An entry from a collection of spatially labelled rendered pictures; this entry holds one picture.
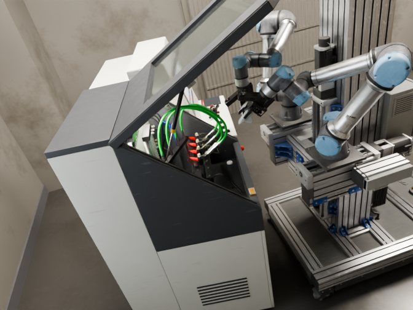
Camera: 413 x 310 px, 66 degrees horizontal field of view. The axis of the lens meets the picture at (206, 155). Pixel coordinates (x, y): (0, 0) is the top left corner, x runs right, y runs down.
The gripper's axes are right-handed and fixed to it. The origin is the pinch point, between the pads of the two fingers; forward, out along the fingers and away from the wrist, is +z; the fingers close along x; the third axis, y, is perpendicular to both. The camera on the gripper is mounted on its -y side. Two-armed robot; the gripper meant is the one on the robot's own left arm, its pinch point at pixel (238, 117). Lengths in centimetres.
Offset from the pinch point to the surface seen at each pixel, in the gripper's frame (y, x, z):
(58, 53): -130, 193, 177
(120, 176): -43, -42, 28
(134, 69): -55, 32, 28
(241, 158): 23.5, 5.4, 30.5
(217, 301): 46, -60, 87
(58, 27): -138, 203, 152
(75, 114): -72, -9, 39
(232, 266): 36, -50, 57
